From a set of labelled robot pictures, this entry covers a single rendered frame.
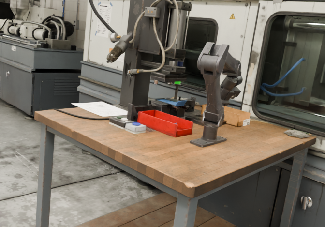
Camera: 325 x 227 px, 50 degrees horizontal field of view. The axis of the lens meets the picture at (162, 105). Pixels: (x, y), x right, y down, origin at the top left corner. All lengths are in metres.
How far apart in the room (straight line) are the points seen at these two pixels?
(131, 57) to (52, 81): 2.97
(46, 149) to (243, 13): 1.47
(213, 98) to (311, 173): 0.88
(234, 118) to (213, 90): 0.51
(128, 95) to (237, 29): 0.86
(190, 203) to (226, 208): 1.38
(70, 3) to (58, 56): 3.54
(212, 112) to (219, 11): 1.12
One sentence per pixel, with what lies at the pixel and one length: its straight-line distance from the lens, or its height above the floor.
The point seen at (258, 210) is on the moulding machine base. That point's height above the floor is 0.32.
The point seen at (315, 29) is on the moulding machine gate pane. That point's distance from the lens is 2.10.
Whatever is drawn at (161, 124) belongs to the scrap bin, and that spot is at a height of 0.94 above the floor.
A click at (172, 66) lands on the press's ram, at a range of 1.85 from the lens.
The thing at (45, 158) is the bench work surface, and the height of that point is 0.68.
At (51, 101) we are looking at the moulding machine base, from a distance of 4.92.
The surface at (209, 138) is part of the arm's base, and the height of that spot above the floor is 0.93.
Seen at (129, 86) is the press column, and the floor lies 1.02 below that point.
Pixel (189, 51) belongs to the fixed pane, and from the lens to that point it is 2.62.
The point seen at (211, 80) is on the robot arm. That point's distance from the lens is 1.40.
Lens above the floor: 1.34
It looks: 11 degrees down
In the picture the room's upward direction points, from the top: 7 degrees clockwise
